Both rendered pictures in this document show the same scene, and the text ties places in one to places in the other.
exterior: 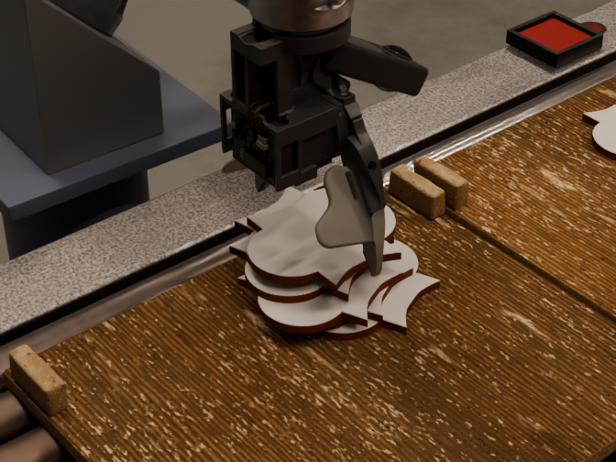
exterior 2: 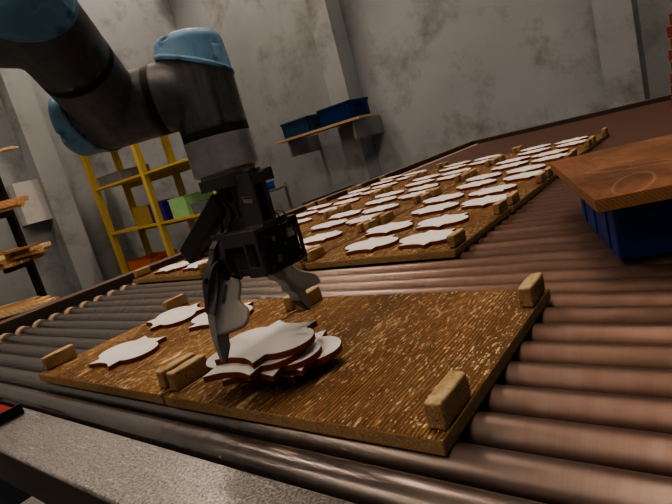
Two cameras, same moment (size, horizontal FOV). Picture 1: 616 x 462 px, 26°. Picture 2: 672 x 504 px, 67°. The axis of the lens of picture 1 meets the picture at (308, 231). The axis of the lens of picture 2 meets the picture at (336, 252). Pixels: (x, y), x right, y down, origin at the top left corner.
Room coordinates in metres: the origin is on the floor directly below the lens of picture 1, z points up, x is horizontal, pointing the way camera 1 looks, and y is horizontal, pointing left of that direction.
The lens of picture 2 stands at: (0.88, 0.60, 1.19)
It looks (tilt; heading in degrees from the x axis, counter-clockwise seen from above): 11 degrees down; 259
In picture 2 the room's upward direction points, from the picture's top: 15 degrees counter-clockwise
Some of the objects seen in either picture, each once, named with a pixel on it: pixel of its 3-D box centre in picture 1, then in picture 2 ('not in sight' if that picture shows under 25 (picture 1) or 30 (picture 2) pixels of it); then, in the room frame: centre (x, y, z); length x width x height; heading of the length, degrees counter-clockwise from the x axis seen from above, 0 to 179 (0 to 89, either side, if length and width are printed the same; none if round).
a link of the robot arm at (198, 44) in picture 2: not in sight; (198, 88); (0.87, 0.00, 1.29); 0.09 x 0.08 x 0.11; 168
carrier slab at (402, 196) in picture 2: not in sight; (402, 194); (0.17, -1.36, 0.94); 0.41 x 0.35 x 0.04; 130
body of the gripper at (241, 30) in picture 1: (293, 92); (248, 224); (0.86, 0.01, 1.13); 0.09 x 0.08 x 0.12; 129
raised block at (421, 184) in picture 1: (416, 191); (188, 371); (0.99, -0.10, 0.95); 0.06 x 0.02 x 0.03; 39
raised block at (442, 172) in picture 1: (440, 181); (177, 370); (1.01, -0.12, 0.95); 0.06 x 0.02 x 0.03; 39
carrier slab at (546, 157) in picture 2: not in sight; (530, 159); (-0.37, -1.26, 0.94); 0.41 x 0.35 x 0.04; 129
